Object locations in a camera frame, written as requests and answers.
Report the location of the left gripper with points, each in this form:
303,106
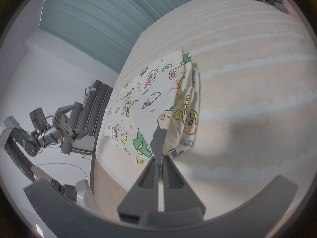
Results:
64,128

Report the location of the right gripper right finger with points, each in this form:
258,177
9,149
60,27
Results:
175,194

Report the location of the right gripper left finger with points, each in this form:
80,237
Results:
146,194

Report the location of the white printed pyjama top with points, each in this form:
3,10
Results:
148,108

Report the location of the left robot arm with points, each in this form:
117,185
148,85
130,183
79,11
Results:
23,137

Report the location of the blue-green curtain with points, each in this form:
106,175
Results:
99,21

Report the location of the bed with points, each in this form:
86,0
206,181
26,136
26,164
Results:
247,83

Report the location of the pink garment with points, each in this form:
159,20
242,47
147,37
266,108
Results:
293,12

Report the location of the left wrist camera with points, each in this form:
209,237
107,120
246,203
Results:
37,118

